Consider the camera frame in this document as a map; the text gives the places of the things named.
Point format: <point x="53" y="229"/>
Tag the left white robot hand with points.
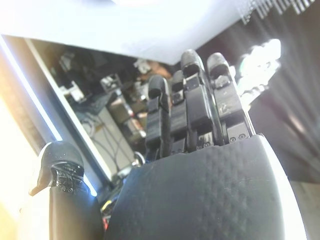
<point x="200" y="190"/>

